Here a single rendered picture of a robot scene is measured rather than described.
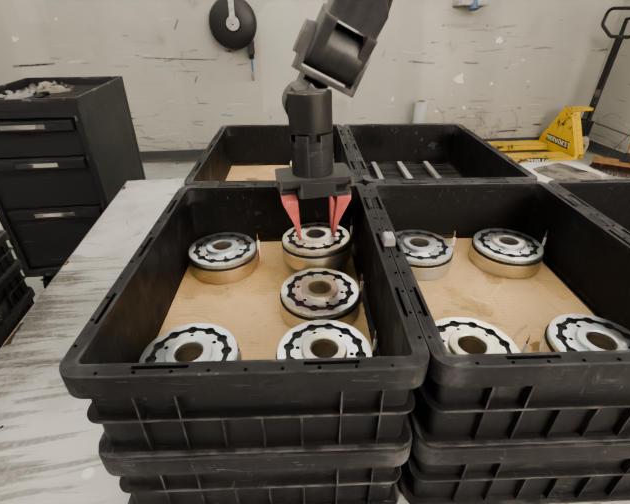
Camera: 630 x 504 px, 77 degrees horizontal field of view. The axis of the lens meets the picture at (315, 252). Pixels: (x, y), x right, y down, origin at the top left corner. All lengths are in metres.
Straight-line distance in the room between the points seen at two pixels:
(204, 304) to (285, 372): 0.26
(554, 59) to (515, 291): 4.04
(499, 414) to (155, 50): 3.63
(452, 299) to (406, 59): 3.46
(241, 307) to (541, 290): 0.42
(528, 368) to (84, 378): 0.35
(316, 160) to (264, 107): 3.26
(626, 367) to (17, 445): 0.67
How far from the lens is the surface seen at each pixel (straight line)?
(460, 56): 4.12
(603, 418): 0.48
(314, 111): 0.51
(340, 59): 0.51
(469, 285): 0.62
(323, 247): 0.57
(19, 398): 0.73
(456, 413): 0.41
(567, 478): 0.56
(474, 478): 0.50
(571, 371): 0.39
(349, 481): 0.47
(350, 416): 0.39
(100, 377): 0.36
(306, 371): 0.32
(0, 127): 1.95
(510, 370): 0.36
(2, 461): 0.67
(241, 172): 1.02
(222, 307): 0.55
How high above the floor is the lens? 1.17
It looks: 31 degrees down
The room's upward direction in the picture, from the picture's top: straight up
